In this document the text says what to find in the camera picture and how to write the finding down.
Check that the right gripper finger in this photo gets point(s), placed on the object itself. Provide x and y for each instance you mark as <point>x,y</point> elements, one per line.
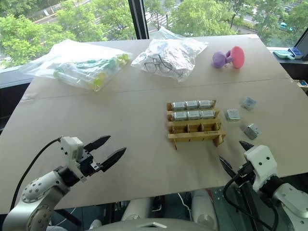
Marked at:
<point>226,166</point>
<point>246,145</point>

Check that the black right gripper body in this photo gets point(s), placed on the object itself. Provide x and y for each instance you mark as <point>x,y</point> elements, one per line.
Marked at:
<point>245,176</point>

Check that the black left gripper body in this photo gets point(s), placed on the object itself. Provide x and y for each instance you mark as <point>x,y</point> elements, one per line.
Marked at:
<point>86,162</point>

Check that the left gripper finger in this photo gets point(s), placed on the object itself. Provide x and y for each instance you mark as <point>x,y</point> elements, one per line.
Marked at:
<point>99,142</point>
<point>114,156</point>

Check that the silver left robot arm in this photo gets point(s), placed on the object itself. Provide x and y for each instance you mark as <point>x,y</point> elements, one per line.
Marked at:
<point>36,190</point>

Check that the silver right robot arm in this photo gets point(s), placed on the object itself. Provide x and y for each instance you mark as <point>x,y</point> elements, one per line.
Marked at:
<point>288,202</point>

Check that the wooden compartment tray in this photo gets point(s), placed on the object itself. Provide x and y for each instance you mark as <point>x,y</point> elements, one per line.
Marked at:
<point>195,133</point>

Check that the blue and white box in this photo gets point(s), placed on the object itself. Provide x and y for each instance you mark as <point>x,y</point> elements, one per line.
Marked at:
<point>295,52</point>

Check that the brown paper table cover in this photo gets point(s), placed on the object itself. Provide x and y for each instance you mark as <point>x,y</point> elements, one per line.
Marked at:
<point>120,120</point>

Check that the white rounded robot shell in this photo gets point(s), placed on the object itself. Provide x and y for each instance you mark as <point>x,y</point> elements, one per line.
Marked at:
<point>137,210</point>
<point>203,209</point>

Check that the grey robot torso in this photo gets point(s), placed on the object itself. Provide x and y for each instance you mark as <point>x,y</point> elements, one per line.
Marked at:
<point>154,225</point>

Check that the plastic bag with green items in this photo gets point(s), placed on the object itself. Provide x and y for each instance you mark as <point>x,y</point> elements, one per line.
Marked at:
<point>77,65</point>

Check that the black eyeglasses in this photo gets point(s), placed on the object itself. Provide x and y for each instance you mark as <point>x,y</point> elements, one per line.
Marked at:
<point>150,67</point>

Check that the purple and pink toy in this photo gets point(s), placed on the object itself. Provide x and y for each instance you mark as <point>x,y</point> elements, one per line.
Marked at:
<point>220,59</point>

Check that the teal tray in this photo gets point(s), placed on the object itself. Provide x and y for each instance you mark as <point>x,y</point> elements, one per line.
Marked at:
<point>281,53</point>

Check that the plastic bag with glasses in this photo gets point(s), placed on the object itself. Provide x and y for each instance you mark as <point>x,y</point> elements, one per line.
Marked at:
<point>173,53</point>

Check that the black window pillar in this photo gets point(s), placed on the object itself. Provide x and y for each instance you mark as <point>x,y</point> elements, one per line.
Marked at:
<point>139,19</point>

